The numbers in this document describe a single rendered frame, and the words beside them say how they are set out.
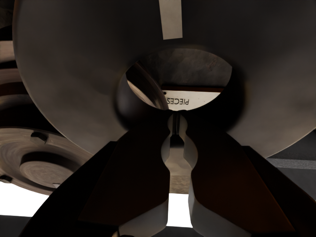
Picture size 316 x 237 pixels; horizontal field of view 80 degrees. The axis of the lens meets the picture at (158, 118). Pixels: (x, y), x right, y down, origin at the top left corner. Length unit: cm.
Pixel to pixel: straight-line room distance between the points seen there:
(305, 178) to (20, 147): 944
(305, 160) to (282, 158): 57
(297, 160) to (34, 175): 605
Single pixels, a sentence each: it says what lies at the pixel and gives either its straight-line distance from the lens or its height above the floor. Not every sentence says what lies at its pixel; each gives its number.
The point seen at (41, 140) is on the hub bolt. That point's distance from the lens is 34.
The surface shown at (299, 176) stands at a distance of 950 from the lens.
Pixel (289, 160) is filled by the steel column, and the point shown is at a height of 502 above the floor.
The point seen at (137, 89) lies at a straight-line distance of 33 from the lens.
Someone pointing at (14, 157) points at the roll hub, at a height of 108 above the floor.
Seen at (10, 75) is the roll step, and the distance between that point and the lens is 38.
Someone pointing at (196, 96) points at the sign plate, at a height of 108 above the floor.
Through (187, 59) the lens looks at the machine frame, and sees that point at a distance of 47.
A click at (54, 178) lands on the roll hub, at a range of 46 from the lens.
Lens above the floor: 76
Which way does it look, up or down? 46 degrees up
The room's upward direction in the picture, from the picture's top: 179 degrees counter-clockwise
